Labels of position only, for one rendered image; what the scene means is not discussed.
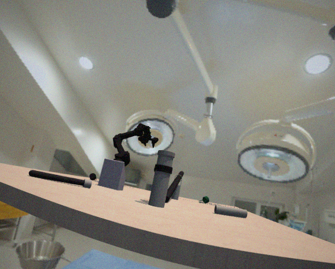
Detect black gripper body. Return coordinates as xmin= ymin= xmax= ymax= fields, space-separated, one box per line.
xmin=138 ymin=132 xmax=159 ymax=143

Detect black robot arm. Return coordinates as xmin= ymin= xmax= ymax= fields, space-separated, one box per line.
xmin=113 ymin=123 xmax=150 ymax=166

